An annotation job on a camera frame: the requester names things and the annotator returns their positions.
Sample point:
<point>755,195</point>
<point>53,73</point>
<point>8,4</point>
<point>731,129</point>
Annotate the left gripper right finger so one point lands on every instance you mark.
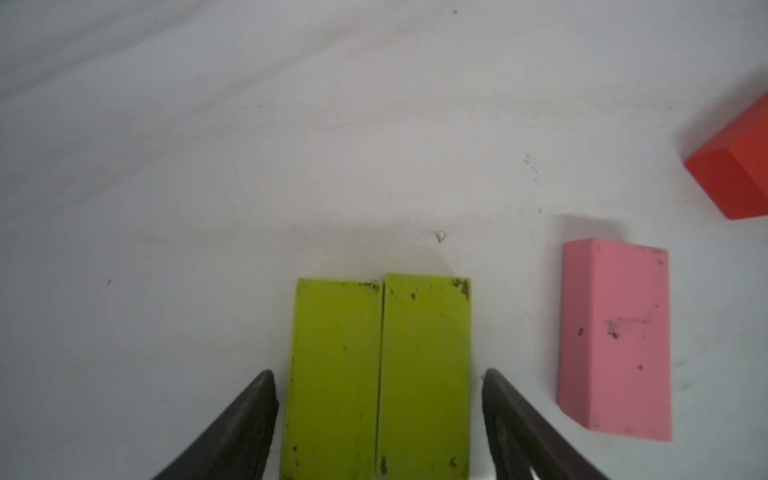
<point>522,443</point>

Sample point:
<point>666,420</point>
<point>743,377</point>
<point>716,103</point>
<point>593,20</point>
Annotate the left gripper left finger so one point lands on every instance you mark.
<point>237,443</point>

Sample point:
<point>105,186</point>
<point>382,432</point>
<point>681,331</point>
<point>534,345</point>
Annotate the lime green wood block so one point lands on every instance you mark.
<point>424,412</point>
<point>332,392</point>

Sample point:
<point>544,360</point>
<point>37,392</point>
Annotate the pink wood block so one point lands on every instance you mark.
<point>615,339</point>

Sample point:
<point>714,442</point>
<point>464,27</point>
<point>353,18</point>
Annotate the red wood block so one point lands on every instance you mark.
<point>731,167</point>

